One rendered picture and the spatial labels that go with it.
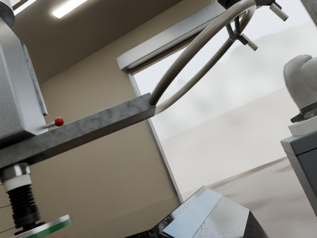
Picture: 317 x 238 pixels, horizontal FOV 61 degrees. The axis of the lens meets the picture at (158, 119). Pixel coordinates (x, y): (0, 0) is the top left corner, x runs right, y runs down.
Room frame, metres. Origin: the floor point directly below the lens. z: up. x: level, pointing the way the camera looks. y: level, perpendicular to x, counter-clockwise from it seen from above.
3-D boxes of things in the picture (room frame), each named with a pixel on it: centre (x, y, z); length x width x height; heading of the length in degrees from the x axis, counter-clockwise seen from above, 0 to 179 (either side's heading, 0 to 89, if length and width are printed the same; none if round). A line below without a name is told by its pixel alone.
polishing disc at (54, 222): (0.78, 0.45, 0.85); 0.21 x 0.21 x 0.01
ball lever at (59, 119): (0.86, 0.33, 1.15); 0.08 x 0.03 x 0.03; 98
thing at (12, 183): (0.78, 0.45, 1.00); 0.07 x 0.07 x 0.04
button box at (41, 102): (0.90, 0.40, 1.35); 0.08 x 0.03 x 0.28; 98
